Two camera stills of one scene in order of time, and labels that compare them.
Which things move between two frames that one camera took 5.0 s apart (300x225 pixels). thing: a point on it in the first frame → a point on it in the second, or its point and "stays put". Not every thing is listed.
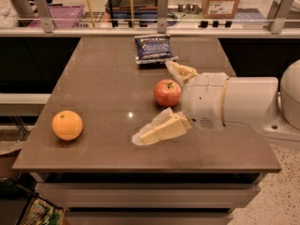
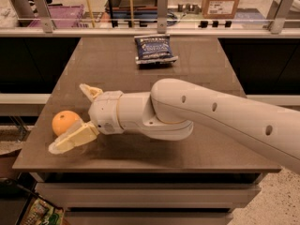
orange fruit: [67, 125] stays put
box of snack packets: [42, 212] stays put
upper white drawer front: [148, 195] stays put
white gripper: [202, 99] → [104, 112]
